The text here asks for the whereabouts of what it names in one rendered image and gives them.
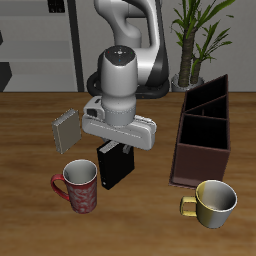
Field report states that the red patterned mug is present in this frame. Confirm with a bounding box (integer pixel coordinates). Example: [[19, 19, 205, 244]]
[[50, 159, 99, 215]]

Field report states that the yellow and white mug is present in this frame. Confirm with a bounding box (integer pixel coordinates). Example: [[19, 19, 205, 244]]
[[180, 179, 238, 230]]

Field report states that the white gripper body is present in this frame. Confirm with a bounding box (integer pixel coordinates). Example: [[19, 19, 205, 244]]
[[81, 113, 158, 151]]

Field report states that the black book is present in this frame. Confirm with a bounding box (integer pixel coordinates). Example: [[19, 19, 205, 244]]
[[96, 140, 136, 191]]

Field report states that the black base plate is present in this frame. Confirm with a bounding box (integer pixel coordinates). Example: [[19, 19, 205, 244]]
[[86, 71, 171, 100]]

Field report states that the dark brown desk caddy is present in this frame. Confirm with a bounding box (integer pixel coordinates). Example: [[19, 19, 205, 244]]
[[168, 73, 232, 190]]

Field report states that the grey shelf unit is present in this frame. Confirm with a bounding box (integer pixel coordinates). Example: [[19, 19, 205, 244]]
[[0, 0, 85, 93]]

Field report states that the grey book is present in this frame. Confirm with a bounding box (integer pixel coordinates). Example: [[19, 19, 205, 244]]
[[51, 108, 83, 155]]

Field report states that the green pot plant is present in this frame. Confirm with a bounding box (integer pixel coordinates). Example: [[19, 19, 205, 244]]
[[169, 0, 236, 93]]

